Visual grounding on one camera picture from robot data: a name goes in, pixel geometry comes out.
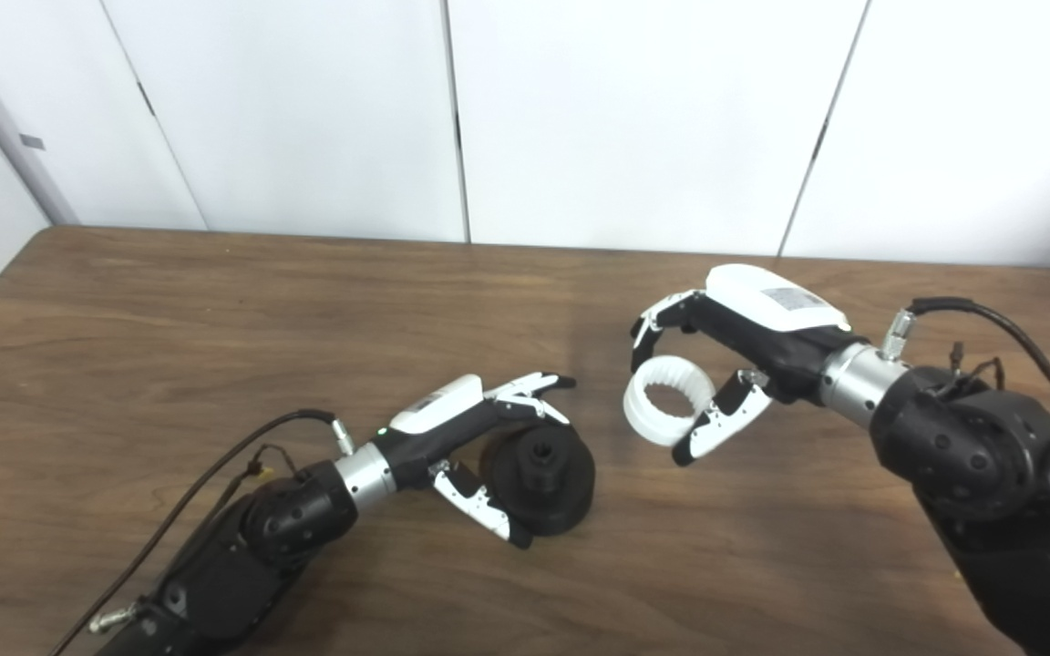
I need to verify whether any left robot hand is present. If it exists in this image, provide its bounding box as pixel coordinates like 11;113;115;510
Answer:
377;371;578;550

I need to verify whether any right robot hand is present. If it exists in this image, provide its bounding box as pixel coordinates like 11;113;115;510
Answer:
630;264;854;467

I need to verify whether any round black part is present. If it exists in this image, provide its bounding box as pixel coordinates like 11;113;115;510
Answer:
479;426;596;537

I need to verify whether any white ring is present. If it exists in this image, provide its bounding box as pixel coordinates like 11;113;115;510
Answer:
623;356;717;447

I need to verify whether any thin left wrist wire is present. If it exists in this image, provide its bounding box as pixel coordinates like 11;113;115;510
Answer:
233;444;307;484

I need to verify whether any thin wrist wire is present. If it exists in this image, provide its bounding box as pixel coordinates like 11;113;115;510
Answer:
931;342;1007;393
233;444;307;484

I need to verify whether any thin right wrist wire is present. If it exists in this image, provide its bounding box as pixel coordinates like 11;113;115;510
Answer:
931;342;1007;393

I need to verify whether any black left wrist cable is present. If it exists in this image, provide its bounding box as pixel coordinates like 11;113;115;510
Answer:
46;409;357;656

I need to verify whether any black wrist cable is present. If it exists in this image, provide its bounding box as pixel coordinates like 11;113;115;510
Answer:
46;409;357;656
880;296;1050;484

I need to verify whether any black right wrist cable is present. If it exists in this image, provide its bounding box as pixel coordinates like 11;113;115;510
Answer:
880;296;1050;484

